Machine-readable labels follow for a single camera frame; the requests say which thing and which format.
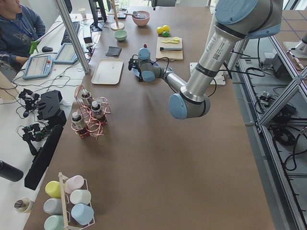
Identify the blue teach pendant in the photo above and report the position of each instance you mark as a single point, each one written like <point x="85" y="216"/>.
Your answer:
<point x="66" y="55"/>
<point x="38" y="67"/>

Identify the wooden cup tree stand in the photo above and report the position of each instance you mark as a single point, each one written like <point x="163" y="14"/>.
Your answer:
<point x="116" y="25"/>

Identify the yellow cup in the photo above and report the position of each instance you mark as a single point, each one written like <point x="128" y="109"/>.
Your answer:
<point x="52" y="188"/>

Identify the tea bottle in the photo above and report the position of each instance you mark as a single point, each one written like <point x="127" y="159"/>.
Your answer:
<point x="98" y="112"/>
<point x="79" y="125"/>
<point x="86" y="97"/>

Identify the paper cup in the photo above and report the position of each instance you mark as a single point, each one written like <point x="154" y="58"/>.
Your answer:
<point x="23" y="205"/>

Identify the pink ice bowl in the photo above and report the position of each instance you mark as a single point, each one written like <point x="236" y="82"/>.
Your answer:
<point x="142" y="22"/>

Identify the black computer mouse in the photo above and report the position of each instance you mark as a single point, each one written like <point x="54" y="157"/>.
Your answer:
<point x="46" y="49"/>

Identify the blue cup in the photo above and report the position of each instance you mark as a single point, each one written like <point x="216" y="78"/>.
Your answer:
<point x="82" y="213"/>

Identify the tea bottle back right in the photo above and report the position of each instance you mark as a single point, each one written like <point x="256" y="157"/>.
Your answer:
<point x="86" y="97"/>

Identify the blue teach pendant far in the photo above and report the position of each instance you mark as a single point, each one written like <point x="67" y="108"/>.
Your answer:
<point x="66" y="55"/>

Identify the tea bottle front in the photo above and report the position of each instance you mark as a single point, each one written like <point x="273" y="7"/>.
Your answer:
<point x="79" y="125"/>

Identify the white cup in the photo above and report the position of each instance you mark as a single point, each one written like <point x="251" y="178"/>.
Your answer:
<point x="80" y="196"/>

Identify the copper wire bottle rack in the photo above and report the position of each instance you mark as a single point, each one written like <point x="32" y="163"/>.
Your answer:
<point x="94" y="127"/>

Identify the steel muddler black tip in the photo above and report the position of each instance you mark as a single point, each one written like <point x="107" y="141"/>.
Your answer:
<point x="170" y="48"/>

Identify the black thermos bottle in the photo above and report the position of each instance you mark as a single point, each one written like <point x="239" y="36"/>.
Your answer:
<point x="9" y="172"/>

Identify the wooden cutting board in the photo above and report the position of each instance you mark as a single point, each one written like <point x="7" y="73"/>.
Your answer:
<point x="172" y="55"/>

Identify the pink cup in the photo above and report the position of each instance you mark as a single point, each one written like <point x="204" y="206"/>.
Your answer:
<point x="73" y="183"/>

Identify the green bowl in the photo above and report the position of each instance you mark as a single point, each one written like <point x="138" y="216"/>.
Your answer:
<point x="120" y="35"/>

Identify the yellow lemon upper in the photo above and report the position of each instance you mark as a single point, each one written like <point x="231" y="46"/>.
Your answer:
<point x="166" y="28"/>

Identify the pale green cup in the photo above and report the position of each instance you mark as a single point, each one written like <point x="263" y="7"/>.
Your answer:
<point x="54" y="222"/>

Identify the yellow lemon lower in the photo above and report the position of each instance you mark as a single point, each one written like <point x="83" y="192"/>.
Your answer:
<point x="160" y="30"/>

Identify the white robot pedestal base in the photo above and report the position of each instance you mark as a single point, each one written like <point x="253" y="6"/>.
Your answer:
<point x="219" y="78"/>

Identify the grey folded cloth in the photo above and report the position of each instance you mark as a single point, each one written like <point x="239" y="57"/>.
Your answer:
<point x="113" y="51"/>

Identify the blue round plate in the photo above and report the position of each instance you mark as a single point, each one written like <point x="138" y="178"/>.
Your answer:
<point x="156" y="64"/>

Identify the yellow lemon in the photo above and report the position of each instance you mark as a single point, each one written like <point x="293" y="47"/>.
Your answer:
<point x="166" y="28"/>
<point x="160" y="30"/>

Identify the green lime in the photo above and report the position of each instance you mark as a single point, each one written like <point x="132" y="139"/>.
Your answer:
<point x="165" y="34"/>

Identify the tea bottle back left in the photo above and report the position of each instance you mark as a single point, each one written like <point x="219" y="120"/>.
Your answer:
<point x="98" y="112"/>

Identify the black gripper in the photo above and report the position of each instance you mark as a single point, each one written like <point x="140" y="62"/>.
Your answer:
<point x="137" y="67"/>

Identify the seated person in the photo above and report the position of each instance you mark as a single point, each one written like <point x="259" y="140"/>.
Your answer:
<point x="19" y="26"/>

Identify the cream rabbit tray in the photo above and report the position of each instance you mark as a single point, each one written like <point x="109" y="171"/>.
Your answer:
<point x="107" y="72"/>

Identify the aluminium frame post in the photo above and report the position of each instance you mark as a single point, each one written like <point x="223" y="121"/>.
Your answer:
<point x="61" y="6"/>

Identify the grey cup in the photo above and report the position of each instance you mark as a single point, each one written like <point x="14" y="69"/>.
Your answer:
<point x="53" y="206"/>

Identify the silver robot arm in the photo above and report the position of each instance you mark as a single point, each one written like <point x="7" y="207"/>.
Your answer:
<point x="235" y="20"/>

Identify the blue teach pendant near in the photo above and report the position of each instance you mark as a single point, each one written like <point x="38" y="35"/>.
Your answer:
<point x="38" y="67"/>

